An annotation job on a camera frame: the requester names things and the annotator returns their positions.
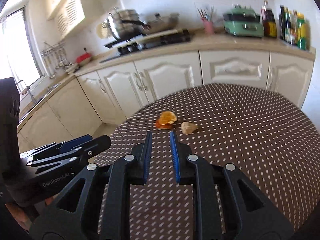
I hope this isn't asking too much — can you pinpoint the orange peel piece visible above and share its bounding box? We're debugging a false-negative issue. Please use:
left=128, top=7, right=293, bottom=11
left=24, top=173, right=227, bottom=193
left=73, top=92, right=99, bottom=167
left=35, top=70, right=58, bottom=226
left=155, top=111, right=177, bottom=129

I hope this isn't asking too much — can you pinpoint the beige nut shell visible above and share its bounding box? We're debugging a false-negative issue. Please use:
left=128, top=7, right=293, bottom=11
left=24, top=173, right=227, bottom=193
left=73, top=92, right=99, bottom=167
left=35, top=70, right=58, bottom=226
left=181, top=122, right=198, bottom=135

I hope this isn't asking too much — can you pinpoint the kitchen window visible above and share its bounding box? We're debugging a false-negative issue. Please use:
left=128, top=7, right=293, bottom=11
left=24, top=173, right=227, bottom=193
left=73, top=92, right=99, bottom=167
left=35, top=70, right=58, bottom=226
left=1, top=9, right=42, bottom=85

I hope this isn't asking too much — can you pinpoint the person left hand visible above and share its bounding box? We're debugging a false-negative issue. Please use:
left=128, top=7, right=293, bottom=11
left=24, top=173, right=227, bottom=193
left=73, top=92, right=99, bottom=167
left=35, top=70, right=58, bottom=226
left=4, top=196, right=54, bottom=231

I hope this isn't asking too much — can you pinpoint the chrome sink faucet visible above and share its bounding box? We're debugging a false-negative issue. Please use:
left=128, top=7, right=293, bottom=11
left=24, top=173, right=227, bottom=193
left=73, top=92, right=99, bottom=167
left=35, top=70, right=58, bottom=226
left=16, top=80, right=37, bottom=105

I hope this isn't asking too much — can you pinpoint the red white bowl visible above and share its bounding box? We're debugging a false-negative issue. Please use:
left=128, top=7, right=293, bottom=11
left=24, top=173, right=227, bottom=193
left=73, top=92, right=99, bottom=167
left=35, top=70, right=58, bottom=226
left=76, top=53, right=92, bottom=67

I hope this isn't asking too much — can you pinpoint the brown polka dot tablecloth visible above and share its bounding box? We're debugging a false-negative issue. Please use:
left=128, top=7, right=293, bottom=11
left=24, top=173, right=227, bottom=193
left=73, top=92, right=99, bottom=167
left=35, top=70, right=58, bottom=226
left=95, top=83, right=319, bottom=239

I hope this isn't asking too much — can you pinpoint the hanging utensil rack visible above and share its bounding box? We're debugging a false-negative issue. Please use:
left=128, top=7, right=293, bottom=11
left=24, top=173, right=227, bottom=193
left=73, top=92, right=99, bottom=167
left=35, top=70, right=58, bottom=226
left=41, top=41, right=73, bottom=79

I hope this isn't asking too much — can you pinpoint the cream round strainer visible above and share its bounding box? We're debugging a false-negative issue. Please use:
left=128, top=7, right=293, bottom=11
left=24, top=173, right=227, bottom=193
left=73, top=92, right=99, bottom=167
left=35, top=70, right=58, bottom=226
left=96, top=23, right=108, bottom=39

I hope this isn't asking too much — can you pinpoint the black gas stove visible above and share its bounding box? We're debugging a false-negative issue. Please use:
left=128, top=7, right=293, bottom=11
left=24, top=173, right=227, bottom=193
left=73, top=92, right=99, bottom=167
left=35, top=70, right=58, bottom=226
left=104, top=29, right=193, bottom=57

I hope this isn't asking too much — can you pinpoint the stainless steel steamer pot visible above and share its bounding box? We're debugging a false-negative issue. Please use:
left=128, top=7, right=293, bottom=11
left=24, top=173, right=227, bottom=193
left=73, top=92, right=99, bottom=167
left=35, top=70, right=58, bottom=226
left=103, top=7, right=149, bottom=40

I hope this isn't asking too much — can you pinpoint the steel frying pan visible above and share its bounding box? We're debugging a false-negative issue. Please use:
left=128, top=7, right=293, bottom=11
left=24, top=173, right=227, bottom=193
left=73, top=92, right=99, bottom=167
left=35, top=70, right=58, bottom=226
left=121, top=13, right=180, bottom=35

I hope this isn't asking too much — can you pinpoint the pink utensil cup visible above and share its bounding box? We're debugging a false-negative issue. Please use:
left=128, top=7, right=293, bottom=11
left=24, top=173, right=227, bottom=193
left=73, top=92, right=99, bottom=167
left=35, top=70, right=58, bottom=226
left=202, top=20, right=215, bottom=35

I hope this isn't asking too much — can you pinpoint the dark soy sauce bottle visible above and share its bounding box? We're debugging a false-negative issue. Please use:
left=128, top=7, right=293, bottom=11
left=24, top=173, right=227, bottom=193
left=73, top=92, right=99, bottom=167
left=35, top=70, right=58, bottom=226
left=261, top=0, right=277, bottom=38

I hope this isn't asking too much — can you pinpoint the green yellow bottle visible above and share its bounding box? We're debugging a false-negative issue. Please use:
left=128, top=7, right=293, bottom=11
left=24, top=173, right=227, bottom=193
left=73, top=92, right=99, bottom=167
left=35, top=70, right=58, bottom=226
left=297, top=12, right=307, bottom=50

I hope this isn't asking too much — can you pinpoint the green electric cooker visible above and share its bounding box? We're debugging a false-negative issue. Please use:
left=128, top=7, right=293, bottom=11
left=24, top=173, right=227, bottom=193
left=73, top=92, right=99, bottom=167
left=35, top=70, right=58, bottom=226
left=223, top=4, right=264, bottom=38

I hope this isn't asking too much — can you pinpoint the dark oil bottle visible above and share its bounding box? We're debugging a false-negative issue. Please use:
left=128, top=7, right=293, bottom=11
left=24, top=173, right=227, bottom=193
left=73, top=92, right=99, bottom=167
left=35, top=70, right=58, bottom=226
left=279, top=5, right=292, bottom=44

